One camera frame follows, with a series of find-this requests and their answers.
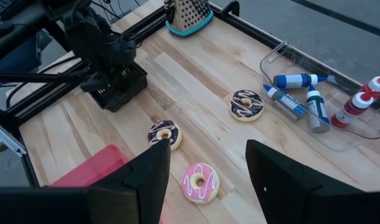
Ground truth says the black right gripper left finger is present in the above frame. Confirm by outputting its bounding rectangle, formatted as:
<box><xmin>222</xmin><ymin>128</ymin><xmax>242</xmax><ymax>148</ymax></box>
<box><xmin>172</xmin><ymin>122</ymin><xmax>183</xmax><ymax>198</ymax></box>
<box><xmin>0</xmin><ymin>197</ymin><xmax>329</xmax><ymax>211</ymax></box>
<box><xmin>85</xmin><ymin>138</ymin><xmax>171</xmax><ymax>224</ymax></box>

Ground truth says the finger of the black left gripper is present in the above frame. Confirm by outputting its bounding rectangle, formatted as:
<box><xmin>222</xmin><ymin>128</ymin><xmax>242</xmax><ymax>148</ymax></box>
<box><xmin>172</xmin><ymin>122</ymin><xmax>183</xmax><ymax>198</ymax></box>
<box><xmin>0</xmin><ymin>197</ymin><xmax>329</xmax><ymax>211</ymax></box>
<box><xmin>80</xmin><ymin>72</ymin><xmax>109</xmax><ymax>93</ymax></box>

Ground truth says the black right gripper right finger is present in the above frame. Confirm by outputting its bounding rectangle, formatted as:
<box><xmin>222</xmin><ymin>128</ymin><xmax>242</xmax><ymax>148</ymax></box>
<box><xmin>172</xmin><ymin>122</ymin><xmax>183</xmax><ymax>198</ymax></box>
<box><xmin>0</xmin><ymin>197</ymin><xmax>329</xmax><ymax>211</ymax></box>
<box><xmin>245</xmin><ymin>139</ymin><xmax>322</xmax><ymax>224</ymax></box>

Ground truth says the chocolate iced donut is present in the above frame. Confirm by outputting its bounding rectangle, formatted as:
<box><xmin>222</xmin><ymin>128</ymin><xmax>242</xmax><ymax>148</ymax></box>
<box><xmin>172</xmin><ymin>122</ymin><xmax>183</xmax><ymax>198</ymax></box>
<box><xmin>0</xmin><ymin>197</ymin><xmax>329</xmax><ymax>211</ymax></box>
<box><xmin>229</xmin><ymin>89</ymin><xmax>265</xmax><ymax>122</ymax></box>
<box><xmin>147</xmin><ymin>119</ymin><xmax>183</xmax><ymax>152</ymax></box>

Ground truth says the pink iced donut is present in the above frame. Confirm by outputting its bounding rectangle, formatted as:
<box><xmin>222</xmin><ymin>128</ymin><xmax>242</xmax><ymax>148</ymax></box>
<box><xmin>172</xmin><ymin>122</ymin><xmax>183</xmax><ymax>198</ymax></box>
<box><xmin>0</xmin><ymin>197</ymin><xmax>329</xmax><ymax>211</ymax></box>
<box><xmin>180</xmin><ymin>162</ymin><xmax>221</xmax><ymax>205</ymax></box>

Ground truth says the small blue-capped bottle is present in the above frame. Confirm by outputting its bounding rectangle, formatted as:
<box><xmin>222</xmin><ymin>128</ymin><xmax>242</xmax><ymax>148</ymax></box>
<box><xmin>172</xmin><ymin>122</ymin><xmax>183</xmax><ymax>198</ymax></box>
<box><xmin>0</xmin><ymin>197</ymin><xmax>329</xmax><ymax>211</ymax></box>
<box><xmin>263</xmin><ymin>83</ymin><xmax>308</xmax><ymax>121</ymax></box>
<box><xmin>306</xmin><ymin>83</ymin><xmax>331</xmax><ymax>134</ymax></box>

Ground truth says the small red-capped bottle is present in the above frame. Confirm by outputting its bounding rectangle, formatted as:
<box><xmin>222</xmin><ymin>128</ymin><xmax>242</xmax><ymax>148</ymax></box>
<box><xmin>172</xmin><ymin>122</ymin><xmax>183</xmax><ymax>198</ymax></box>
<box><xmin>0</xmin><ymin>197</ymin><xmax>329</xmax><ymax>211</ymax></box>
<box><xmin>330</xmin><ymin>91</ymin><xmax>374</xmax><ymax>129</ymax></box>
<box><xmin>359</xmin><ymin>73</ymin><xmax>380</xmax><ymax>101</ymax></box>

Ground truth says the large blue squeeze bottle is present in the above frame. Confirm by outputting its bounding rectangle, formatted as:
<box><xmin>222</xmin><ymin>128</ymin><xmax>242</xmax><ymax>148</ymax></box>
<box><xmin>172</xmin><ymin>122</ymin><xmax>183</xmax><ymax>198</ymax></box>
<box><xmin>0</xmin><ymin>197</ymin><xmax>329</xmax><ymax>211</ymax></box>
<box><xmin>272</xmin><ymin>73</ymin><xmax>329</xmax><ymax>90</ymax></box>

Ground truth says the black perforated basket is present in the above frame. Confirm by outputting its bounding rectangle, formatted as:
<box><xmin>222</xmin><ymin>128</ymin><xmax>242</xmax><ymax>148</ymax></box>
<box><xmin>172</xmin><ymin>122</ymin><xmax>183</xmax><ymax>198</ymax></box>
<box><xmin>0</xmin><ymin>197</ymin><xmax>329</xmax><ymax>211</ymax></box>
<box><xmin>90</xmin><ymin>61</ymin><xmax>149</xmax><ymax>113</ymax></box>

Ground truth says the red plastic tray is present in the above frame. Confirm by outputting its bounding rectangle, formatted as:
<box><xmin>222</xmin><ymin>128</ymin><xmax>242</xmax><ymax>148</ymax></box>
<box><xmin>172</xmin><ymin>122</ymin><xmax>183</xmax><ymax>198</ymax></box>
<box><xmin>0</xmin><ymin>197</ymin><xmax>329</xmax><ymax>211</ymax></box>
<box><xmin>48</xmin><ymin>144</ymin><xmax>130</xmax><ymax>189</ymax></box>

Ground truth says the clear plastic container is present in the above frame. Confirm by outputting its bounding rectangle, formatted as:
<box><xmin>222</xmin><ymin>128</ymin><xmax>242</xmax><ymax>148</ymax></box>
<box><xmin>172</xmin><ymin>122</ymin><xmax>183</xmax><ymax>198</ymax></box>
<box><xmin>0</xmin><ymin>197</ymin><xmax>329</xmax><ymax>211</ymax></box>
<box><xmin>259</xmin><ymin>39</ymin><xmax>380</xmax><ymax>152</ymax></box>

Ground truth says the teal metal box grater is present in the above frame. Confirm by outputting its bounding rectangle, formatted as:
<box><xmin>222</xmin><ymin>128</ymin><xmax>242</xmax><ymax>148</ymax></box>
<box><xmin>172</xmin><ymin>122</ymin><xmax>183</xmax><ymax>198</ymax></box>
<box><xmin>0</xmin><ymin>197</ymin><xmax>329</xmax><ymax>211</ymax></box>
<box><xmin>163</xmin><ymin>0</ymin><xmax>215</xmax><ymax>37</ymax></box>

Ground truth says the silver aluminium bar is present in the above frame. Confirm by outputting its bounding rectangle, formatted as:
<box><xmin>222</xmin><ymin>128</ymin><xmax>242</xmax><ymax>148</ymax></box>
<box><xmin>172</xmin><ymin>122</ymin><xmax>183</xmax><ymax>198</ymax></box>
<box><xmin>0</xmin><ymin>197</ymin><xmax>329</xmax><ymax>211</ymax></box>
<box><xmin>0</xmin><ymin>118</ymin><xmax>27</xmax><ymax>158</ymax></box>

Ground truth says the black table clamp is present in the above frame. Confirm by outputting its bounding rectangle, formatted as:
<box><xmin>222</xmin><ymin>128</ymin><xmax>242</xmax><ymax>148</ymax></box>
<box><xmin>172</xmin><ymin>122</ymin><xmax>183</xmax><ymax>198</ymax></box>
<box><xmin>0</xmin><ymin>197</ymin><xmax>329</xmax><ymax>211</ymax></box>
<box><xmin>220</xmin><ymin>1</ymin><xmax>241</xmax><ymax>17</ymax></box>

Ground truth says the black keyboard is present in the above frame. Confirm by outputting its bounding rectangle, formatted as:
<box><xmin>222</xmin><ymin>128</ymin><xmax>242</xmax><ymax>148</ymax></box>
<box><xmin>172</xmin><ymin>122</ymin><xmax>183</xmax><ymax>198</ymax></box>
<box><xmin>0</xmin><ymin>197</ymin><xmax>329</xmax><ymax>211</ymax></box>
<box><xmin>0</xmin><ymin>0</ymin><xmax>15</xmax><ymax>20</ymax></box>

